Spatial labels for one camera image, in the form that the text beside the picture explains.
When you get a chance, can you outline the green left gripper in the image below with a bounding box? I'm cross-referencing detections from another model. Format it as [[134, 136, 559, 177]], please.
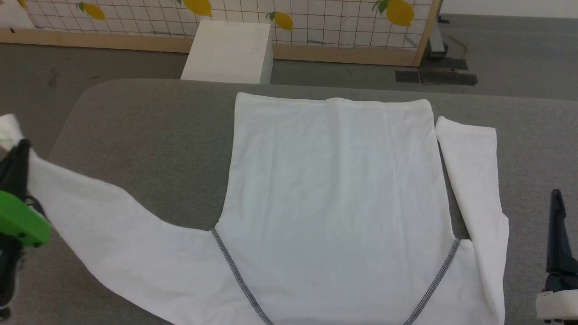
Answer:
[[0, 139, 52, 248]]

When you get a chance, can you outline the white box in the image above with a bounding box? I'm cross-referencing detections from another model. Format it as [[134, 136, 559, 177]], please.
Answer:
[[180, 20, 275, 85]]

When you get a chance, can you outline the thin yellow floor cable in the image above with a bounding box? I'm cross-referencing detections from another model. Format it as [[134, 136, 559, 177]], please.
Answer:
[[447, 35, 466, 59]]

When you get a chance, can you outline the lemon print grid partition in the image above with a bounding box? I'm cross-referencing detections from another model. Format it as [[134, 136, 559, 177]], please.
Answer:
[[0, 0, 442, 68]]

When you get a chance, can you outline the white long-sleeve shirt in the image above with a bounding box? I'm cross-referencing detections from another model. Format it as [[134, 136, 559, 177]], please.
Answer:
[[0, 92, 510, 325]]

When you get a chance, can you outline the grey metal stand foot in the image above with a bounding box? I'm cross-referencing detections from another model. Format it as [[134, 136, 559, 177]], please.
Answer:
[[429, 15, 450, 59]]

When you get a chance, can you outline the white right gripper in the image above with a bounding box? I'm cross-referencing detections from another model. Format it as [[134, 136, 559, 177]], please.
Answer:
[[536, 190, 578, 324]]

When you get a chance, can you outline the large black floor plate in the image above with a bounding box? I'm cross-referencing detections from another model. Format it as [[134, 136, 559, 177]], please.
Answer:
[[420, 57, 479, 87]]

